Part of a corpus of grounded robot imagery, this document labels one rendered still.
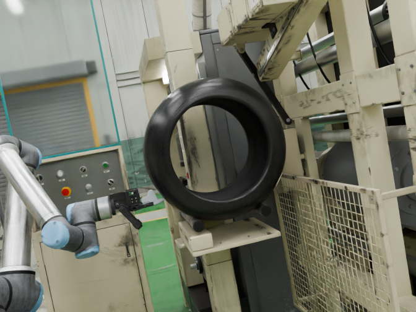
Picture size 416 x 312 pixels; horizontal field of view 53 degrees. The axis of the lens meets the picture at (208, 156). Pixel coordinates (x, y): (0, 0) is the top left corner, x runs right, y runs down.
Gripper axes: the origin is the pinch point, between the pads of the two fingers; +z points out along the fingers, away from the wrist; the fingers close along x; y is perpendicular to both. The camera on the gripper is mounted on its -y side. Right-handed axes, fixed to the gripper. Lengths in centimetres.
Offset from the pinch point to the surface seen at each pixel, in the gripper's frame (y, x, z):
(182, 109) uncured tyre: 34.5, -12.2, 13.5
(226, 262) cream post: -40, 27, 27
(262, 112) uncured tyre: 28, -12, 45
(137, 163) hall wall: -26, 906, 14
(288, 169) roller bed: -1, 20, 64
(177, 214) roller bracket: -11.2, 24.2, 7.7
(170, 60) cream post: 60, 27, 18
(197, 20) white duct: 91, 80, 46
